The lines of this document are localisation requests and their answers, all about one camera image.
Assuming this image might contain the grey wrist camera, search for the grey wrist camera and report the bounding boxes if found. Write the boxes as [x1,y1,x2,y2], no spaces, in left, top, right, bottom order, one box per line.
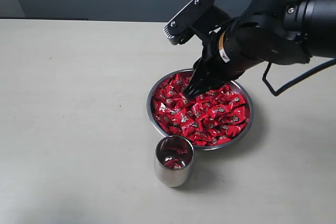
[163,0,215,45]

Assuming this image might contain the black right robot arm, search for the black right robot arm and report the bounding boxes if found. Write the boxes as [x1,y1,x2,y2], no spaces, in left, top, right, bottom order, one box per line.
[183,0,335,100]

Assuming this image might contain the red wrapped candies pile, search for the red wrapped candies pile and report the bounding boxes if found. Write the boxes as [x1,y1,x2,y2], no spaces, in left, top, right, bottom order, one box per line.
[153,73,247,147]

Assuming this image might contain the red candies in cup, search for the red candies in cup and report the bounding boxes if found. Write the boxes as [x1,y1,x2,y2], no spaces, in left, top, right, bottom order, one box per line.
[163,156,185,170]

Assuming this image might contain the steel cup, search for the steel cup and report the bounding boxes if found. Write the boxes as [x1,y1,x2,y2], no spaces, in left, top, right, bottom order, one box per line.
[154,135,194,187]

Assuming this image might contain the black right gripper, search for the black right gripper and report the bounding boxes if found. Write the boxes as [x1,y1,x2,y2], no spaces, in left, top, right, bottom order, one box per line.
[182,20,260,98]

